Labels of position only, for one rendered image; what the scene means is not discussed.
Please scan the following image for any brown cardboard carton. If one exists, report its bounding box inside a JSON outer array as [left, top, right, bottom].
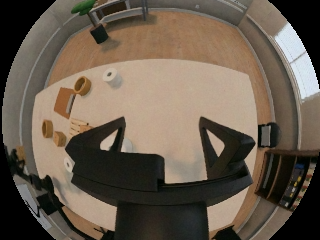
[[79, 125, 95, 133], [15, 146, 26, 165], [53, 131, 66, 147]]

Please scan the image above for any small wooden pallet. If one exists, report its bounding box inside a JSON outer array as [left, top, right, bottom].
[[68, 118, 88, 142]]

